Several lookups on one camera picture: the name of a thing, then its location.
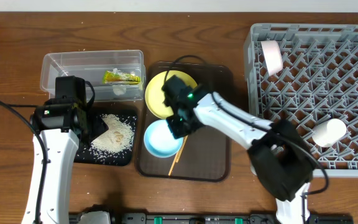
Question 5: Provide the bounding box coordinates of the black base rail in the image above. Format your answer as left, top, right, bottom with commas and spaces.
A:
68, 204, 354, 224

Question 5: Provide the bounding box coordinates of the grey dishwasher rack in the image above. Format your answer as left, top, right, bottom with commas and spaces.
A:
244, 23, 358, 178

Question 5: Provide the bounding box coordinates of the black plastic bin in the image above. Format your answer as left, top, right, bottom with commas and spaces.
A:
75, 107, 137, 166

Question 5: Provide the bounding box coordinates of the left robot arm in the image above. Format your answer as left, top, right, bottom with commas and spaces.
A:
22, 99, 108, 223

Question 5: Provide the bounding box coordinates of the yellow plate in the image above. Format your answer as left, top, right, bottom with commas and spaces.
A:
145, 70, 197, 119

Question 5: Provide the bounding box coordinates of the blue bowl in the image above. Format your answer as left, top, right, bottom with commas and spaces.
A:
144, 119, 184, 158

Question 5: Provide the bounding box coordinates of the green snack wrapper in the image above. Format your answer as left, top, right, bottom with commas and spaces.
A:
102, 68, 141, 85

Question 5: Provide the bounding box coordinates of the rice food waste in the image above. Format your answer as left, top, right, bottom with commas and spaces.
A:
89, 114, 135, 164

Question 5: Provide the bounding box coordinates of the wooden chopstick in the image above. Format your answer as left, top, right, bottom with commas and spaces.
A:
168, 152, 180, 176
175, 136, 188, 163

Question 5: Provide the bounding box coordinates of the small white green cup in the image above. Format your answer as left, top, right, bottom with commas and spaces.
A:
312, 118, 347, 147

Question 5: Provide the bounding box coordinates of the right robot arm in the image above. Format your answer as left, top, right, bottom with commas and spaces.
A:
162, 82, 318, 223

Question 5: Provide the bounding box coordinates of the clear plastic bin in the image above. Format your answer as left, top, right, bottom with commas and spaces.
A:
40, 50, 146, 102

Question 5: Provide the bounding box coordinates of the pink bowl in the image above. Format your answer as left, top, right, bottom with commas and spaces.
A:
260, 40, 283, 76

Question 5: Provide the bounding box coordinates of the dark brown tray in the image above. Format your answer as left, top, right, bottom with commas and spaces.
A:
135, 62, 236, 182

